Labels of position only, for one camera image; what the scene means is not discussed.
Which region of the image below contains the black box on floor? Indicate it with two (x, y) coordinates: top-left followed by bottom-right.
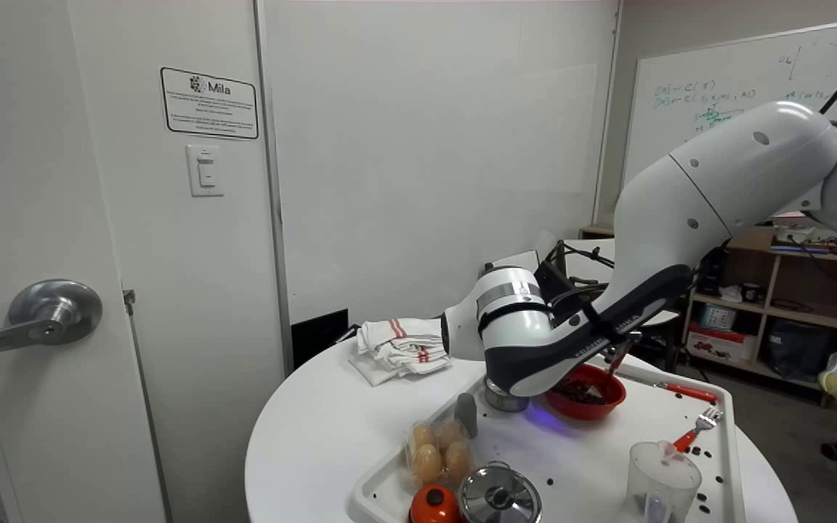
(290, 307), (348, 366)

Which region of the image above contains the whiteboard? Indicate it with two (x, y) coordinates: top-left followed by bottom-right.
(623, 24), (837, 183)

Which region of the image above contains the white rectangular tray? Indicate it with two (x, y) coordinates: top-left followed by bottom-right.
(345, 355), (739, 523)

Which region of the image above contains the round white table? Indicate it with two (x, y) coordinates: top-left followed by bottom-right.
(240, 329), (798, 523)

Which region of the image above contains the orange bowl with beans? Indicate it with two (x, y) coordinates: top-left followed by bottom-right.
(547, 366), (627, 421)

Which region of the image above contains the small grey shaker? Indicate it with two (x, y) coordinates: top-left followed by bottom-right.
(454, 392), (477, 438)

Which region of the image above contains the wooden shelf unit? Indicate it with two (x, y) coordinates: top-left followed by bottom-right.
(682, 242), (837, 390)

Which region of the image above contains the white red-striped cloth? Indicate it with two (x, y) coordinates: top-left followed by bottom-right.
(348, 318), (448, 387)

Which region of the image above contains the wall sign paper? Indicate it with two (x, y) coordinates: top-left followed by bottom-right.
(159, 68), (258, 140)

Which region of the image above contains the small orange lid object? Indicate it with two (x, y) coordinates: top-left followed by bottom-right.
(410, 485), (464, 523)

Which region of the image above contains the small steel dish behind bowl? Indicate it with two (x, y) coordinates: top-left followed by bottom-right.
(482, 382), (528, 412)

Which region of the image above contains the orange-handled fork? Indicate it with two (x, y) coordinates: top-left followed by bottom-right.
(672, 416), (718, 454)

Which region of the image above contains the white light switch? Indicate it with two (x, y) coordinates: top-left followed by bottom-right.
(185, 146), (223, 197)

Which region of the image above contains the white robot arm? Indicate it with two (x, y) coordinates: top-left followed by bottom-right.
(442, 103), (837, 398)

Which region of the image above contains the silver door handle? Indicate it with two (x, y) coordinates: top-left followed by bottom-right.
(0, 278), (104, 351)

